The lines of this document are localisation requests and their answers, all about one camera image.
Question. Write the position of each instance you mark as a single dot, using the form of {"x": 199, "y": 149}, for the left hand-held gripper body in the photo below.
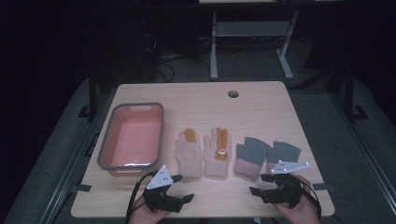
{"x": 160, "y": 193}

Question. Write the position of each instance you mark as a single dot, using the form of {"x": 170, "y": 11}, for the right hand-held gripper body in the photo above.
{"x": 285, "y": 191}

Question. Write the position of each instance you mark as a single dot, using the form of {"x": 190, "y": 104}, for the beige glove orange fingers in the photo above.
{"x": 188, "y": 155}

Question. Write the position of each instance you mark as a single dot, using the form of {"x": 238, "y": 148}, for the grey fingerless glove pink cuff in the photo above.
{"x": 250, "y": 152}
{"x": 286, "y": 152}

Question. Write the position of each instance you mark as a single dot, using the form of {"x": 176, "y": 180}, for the beige glove bear face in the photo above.
{"x": 214, "y": 165}

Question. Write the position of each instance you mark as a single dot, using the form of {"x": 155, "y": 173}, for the pink basin with grey rim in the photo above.
{"x": 134, "y": 140}

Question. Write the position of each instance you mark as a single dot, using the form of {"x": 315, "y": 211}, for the person's left hand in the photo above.
{"x": 144, "y": 216}

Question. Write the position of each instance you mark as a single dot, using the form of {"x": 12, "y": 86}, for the person's right hand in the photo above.
{"x": 305, "y": 211}

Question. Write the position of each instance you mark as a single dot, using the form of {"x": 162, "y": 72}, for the black tape tab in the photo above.
{"x": 323, "y": 187}
{"x": 82, "y": 188}

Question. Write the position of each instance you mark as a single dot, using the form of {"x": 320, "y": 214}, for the black metal stand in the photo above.
{"x": 349, "y": 93}
{"x": 92, "y": 93}

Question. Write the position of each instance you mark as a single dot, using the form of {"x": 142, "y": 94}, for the white metal desk frame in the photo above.
{"x": 250, "y": 28}

